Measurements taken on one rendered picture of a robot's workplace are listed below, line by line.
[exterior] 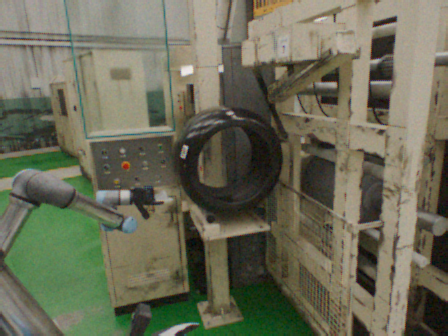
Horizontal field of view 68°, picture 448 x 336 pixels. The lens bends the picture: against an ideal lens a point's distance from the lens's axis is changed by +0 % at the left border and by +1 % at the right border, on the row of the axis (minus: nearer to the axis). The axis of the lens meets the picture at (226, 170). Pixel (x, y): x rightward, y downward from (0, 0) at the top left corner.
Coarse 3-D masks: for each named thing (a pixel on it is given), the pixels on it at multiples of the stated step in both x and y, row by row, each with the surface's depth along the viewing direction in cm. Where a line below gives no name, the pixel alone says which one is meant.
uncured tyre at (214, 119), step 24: (192, 120) 167; (216, 120) 156; (240, 120) 158; (264, 120) 165; (192, 144) 155; (264, 144) 190; (192, 168) 157; (264, 168) 192; (192, 192) 161; (216, 192) 192; (240, 192) 194; (264, 192) 171
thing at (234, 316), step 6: (234, 300) 244; (198, 306) 239; (204, 306) 239; (210, 312) 231; (234, 312) 231; (204, 318) 227; (210, 318) 226; (216, 318) 226; (222, 318) 226; (228, 318) 226; (234, 318) 225; (240, 318) 225; (204, 324) 221; (210, 324) 221; (216, 324) 220; (222, 324) 221
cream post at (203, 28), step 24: (192, 0) 176; (192, 24) 181; (216, 24) 182; (192, 48) 188; (216, 48) 185; (216, 72) 188; (216, 96) 191; (216, 144) 198; (216, 168) 201; (216, 240) 213; (216, 264) 217; (216, 288) 221; (216, 312) 226
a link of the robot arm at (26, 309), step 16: (0, 256) 65; (0, 272) 65; (0, 288) 64; (16, 288) 67; (0, 304) 64; (16, 304) 66; (32, 304) 69; (0, 320) 65; (16, 320) 66; (32, 320) 68; (48, 320) 71
